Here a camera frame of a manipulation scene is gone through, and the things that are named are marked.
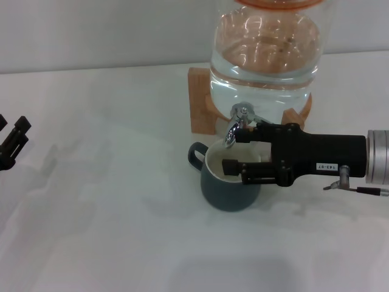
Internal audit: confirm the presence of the black ceramic cup white inside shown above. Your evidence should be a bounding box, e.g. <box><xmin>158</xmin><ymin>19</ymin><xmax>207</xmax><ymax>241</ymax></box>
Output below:
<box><xmin>187</xmin><ymin>140</ymin><xmax>262</xmax><ymax>212</ymax></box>

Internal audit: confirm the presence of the chrome faucet tap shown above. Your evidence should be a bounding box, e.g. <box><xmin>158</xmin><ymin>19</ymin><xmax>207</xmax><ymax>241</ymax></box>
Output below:
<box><xmin>224</xmin><ymin>102</ymin><xmax>266</xmax><ymax>149</ymax></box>

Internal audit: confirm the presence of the right arm cable with plug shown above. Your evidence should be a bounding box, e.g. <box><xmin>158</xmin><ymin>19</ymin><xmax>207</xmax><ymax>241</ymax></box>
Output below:
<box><xmin>323</xmin><ymin>165</ymin><xmax>389</xmax><ymax>196</ymax></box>

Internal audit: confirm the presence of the wooden dispenser stand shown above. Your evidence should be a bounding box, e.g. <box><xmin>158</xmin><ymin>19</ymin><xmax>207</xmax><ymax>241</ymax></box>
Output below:
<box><xmin>187</xmin><ymin>67</ymin><xmax>313</xmax><ymax>164</ymax></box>

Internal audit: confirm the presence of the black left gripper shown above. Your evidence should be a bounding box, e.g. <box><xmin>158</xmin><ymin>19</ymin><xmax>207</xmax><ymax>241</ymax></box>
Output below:
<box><xmin>0</xmin><ymin>113</ymin><xmax>32</xmax><ymax>172</ymax></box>

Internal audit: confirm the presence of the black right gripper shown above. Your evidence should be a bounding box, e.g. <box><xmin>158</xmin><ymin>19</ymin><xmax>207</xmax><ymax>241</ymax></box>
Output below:
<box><xmin>222</xmin><ymin>122</ymin><xmax>367</xmax><ymax>187</ymax></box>

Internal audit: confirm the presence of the clear glass water dispenser jar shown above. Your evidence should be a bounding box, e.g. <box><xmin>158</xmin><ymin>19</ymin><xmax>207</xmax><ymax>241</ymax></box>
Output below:
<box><xmin>208</xmin><ymin>0</ymin><xmax>323</xmax><ymax>125</ymax></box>

